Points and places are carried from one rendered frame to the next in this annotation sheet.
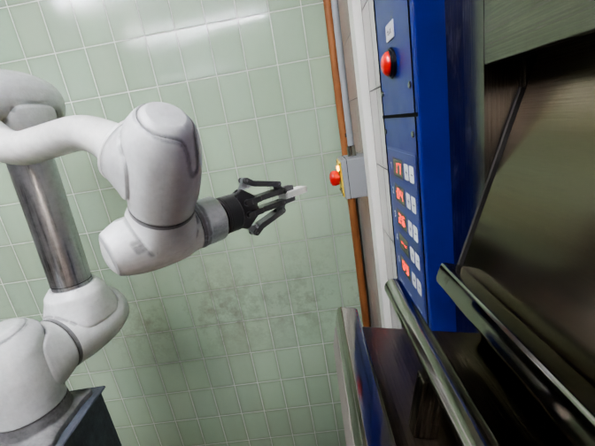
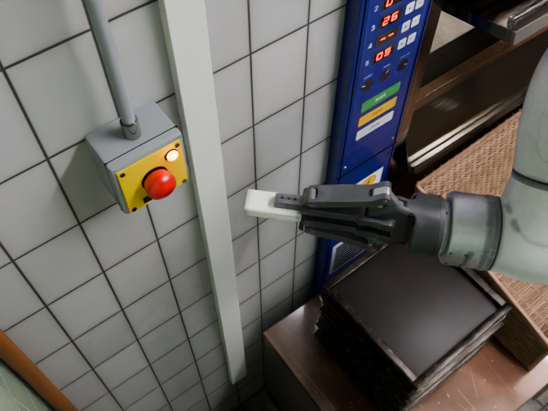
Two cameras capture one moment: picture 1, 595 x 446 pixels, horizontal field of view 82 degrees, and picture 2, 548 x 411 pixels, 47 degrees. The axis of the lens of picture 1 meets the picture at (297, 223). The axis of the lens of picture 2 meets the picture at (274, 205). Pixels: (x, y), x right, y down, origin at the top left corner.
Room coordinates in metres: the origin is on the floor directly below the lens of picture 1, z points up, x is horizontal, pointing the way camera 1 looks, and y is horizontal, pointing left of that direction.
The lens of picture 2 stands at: (1.07, 0.32, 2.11)
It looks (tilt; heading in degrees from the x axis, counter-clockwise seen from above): 57 degrees down; 230
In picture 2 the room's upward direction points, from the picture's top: straight up
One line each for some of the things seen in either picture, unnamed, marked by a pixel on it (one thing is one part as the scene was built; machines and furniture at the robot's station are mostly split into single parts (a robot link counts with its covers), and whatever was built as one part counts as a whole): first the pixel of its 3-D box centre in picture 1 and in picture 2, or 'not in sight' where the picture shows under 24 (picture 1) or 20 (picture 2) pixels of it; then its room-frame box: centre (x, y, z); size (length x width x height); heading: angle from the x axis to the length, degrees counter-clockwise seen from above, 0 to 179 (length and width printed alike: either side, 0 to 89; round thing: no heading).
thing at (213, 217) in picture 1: (206, 221); (464, 229); (0.64, 0.17, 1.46); 0.09 x 0.06 x 0.09; 41
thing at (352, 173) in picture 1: (353, 175); (140, 159); (0.88, -0.16, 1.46); 0.10 x 0.07 x 0.10; 176
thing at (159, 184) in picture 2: (336, 178); (158, 183); (0.88, -0.12, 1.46); 0.04 x 0.04 x 0.04; 86
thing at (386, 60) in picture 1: (387, 51); not in sight; (0.43, -0.14, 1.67); 0.03 x 0.02 x 0.06; 176
